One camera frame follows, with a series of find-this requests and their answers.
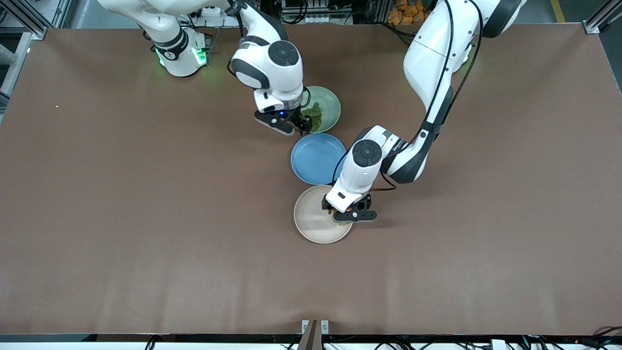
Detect green lettuce leaf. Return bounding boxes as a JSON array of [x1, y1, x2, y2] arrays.
[[300, 101, 324, 133]]

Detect beige plate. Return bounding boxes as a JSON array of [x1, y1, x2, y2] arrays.
[[294, 185, 354, 244]]

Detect light green plate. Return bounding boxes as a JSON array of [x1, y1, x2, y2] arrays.
[[299, 86, 342, 134]]

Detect blue plate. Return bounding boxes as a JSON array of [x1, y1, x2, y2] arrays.
[[290, 133, 348, 186]]

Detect white power strip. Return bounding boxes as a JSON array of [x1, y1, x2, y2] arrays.
[[197, 4, 230, 18]]

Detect orange snack bags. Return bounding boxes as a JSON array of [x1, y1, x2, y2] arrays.
[[387, 0, 434, 26]]

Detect brown table cover sheet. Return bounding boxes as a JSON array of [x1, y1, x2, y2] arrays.
[[0, 23, 622, 336]]

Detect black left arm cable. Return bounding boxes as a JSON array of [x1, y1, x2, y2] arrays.
[[332, 0, 484, 191]]

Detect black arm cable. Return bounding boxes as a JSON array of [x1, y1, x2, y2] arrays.
[[226, 0, 247, 79], [332, 0, 484, 191]]

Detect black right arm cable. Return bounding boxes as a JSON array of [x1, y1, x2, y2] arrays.
[[226, 0, 247, 79]]

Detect aluminium frame profile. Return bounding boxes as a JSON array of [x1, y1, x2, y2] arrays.
[[0, 0, 49, 40], [583, 0, 622, 35]]

